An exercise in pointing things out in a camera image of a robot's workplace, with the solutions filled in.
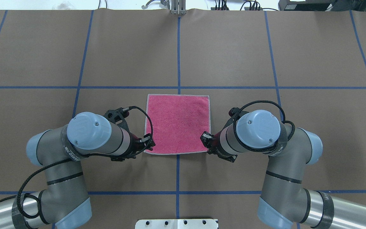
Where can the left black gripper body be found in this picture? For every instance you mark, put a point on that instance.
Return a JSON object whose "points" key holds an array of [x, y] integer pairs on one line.
{"points": [[134, 142]]}

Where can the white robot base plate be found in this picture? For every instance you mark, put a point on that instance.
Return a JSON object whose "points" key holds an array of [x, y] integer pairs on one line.
{"points": [[177, 224]]}

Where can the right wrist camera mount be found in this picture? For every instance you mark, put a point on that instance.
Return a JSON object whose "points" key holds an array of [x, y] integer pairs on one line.
{"points": [[233, 112]]}

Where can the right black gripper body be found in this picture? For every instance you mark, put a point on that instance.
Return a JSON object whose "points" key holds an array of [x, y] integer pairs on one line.
{"points": [[215, 142]]}

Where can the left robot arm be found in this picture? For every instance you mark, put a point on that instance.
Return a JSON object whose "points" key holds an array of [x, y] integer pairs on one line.
{"points": [[57, 193]]}

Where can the pink and grey towel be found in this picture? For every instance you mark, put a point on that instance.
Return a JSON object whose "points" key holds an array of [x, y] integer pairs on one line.
{"points": [[177, 122]]}

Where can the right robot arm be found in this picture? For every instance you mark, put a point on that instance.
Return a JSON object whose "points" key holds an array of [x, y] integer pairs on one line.
{"points": [[283, 200]]}

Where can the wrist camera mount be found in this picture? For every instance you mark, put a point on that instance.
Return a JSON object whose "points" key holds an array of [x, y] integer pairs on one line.
{"points": [[117, 116], [233, 112]]}

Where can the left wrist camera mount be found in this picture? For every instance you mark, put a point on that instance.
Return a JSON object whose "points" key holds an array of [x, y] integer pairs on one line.
{"points": [[117, 116]]}

